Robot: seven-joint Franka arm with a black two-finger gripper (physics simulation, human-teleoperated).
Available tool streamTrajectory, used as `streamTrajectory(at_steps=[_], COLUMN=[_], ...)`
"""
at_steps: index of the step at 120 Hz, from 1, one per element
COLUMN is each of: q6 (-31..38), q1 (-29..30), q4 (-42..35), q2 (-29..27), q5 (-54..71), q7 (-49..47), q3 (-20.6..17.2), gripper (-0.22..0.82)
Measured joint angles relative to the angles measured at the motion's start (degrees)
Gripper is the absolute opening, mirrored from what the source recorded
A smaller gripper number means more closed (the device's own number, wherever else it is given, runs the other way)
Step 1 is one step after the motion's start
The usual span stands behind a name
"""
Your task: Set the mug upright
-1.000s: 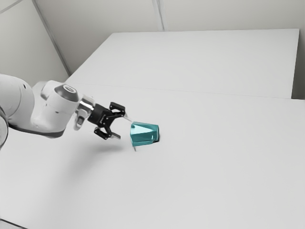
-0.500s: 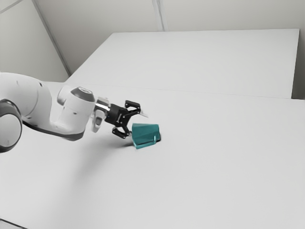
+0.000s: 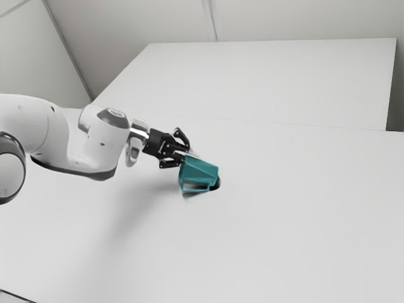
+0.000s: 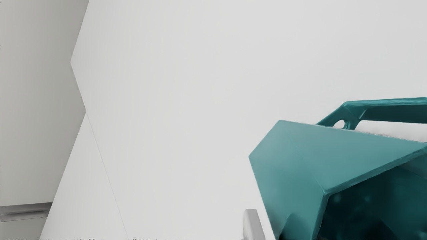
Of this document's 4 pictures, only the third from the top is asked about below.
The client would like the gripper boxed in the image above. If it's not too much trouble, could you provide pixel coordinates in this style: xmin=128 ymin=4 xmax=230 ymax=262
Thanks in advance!
xmin=141 ymin=127 xmax=200 ymax=170

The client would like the teal faceted mug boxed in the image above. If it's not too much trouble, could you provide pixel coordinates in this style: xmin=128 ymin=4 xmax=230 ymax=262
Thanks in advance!
xmin=177 ymin=154 xmax=220 ymax=194

